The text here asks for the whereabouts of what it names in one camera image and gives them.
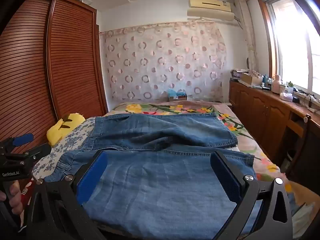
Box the long wooden cabinet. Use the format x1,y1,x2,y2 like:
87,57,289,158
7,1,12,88
229,79,320,180

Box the red striped cloth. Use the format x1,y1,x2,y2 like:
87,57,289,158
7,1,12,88
21,177,35,205

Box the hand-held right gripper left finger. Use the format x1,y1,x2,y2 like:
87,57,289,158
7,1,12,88
25,151,109,240

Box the blue denim pants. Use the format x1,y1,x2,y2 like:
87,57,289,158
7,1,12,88
44,112,263,240

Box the stack of papers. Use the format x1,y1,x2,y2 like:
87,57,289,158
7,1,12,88
230,69,250,80

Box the bed with blue floral cover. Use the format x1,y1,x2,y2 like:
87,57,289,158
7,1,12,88
32,117,97,180

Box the cardboard box with blue contents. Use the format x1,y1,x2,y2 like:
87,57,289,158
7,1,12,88
169,89,187,102

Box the open flat cardboard box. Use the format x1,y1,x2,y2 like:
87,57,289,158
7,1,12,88
240,72,263,87

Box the light green cloth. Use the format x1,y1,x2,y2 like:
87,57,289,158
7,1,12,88
291,200,318,235

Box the colourful flower print blanket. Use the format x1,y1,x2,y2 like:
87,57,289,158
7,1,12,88
104,102,292,180

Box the cream tied window curtain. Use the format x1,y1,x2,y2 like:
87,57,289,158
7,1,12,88
235,0,258,70

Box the pink circle patterned wall curtain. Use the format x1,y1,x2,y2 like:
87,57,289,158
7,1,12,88
99,21,227,103

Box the yellow plush toy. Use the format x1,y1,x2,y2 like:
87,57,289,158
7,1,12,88
47,112,85,147

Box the pink thermos jug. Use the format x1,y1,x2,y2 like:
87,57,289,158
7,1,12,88
272,75,282,94

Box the person's left hand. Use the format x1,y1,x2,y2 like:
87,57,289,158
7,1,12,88
0,180,23,215

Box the wooden louvred wardrobe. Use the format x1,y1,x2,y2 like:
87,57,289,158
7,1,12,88
0,0,108,180

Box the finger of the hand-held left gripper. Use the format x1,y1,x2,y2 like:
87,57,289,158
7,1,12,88
24,143,52,160
0,133,34,155

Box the white power strip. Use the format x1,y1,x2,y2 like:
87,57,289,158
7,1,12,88
294,90,320,113

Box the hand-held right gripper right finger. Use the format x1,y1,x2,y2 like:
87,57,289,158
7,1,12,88
210,151,294,240

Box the wooden framed window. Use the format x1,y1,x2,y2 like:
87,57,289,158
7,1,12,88
257,0,320,98

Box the cream wall air conditioner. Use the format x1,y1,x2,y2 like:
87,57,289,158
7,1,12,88
187,0,235,22

